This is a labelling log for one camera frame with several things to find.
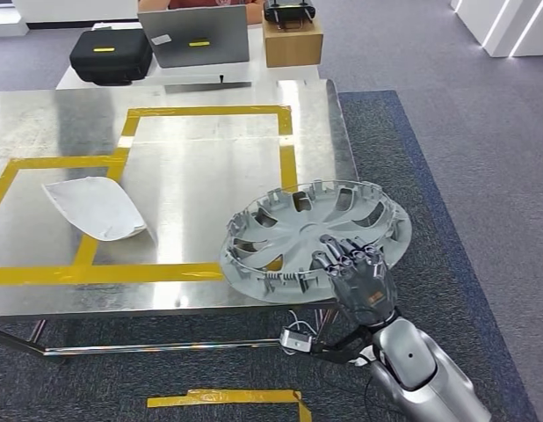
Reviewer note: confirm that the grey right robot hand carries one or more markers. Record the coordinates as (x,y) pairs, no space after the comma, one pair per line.
(364,291)

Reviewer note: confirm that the grey plastic wheel hubcap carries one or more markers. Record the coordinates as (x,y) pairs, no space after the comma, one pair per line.
(289,233)

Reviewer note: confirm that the steel workbench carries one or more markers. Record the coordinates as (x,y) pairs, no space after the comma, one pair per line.
(188,186)

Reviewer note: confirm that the yellow floor tape strip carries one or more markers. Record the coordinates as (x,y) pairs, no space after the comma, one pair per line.
(227,397)

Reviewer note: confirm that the brown cardboard box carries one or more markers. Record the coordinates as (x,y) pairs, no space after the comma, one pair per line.
(294,49)

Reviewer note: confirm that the black remote controller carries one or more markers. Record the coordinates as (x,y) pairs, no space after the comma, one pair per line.
(289,10)

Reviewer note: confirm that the grey laptop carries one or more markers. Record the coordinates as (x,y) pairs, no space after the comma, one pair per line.
(179,55)

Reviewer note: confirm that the white curved plastic panel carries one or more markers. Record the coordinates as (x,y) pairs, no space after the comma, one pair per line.
(95,207)

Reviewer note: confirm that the black carrying case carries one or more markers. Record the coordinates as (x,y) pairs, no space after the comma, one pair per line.
(109,64)

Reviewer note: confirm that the white low platform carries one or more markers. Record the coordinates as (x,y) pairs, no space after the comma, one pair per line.
(8,23)

